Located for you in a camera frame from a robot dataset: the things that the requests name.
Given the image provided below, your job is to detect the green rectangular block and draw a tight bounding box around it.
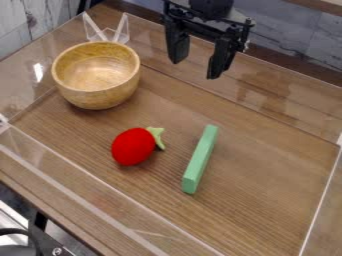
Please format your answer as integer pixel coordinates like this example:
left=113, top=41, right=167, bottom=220
left=181, top=125, right=218, bottom=194

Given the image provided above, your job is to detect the black cable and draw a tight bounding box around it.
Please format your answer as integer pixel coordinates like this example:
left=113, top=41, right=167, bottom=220
left=0, top=227, right=37, bottom=256

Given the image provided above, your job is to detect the wooden bowl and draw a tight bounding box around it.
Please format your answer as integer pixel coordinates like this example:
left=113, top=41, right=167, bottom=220
left=51, top=41, right=140, bottom=110

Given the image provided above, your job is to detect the red plush strawberry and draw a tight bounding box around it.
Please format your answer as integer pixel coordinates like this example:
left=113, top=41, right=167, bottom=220
left=111, top=127, right=165, bottom=166

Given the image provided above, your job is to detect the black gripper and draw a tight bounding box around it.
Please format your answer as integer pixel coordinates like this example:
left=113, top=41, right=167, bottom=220
left=163, top=0, right=255, bottom=79

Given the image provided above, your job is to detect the clear acrylic corner bracket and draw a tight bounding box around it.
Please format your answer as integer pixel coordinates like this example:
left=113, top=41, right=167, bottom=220
left=81, top=13, right=129, bottom=44

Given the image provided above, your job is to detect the black table leg frame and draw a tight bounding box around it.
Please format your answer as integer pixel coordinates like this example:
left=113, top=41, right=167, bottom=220
left=28, top=211, right=75, bottom=256

